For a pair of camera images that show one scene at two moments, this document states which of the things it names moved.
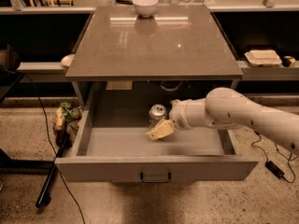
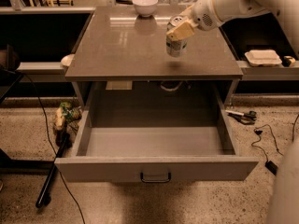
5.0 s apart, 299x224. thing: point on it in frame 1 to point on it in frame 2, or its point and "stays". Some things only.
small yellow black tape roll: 288,61 stays
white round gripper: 177,113 to 203,12
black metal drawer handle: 155,181 stays
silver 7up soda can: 156,114 to 176,49
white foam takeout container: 263,58 stays
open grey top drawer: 113,145 stays
